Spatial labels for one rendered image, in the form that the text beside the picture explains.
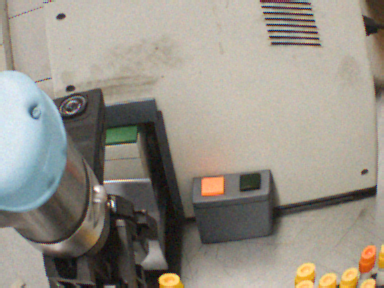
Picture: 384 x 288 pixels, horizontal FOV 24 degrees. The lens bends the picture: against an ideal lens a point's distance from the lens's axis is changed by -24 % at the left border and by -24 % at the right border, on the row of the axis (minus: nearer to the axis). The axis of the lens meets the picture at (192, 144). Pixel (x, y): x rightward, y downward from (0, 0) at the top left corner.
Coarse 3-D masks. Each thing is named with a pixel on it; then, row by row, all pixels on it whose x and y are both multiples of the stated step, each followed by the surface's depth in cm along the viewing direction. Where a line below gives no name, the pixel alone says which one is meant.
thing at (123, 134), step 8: (112, 128) 83; (120, 128) 83; (128, 128) 82; (136, 128) 82; (112, 136) 82; (120, 136) 82; (128, 136) 82; (136, 136) 82; (112, 144) 82; (120, 144) 82
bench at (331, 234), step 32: (192, 224) 89; (288, 224) 87; (320, 224) 86; (352, 224) 85; (192, 256) 86; (224, 256) 85; (256, 256) 85; (288, 256) 84; (320, 256) 83; (352, 256) 81
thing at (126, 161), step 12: (144, 132) 85; (132, 144) 82; (144, 144) 85; (108, 156) 83; (120, 156) 82; (132, 156) 82; (144, 156) 84; (108, 168) 83; (120, 168) 83; (132, 168) 83; (144, 168) 84; (108, 180) 84; (120, 180) 84
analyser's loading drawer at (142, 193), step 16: (160, 160) 90; (160, 176) 88; (112, 192) 84; (128, 192) 84; (144, 192) 84; (160, 192) 87; (144, 208) 85; (160, 208) 85; (160, 224) 84; (160, 240) 82; (160, 256) 81
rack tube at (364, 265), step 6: (372, 246) 66; (366, 252) 66; (372, 252) 66; (366, 258) 65; (372, 258) 66; (360, 264) 66; (366, 264) 66; (372, 264) 66; (360, 270) 67; (366, 270) 66; (360, 276) 67; (366, 276) 67; (360, 282) 68
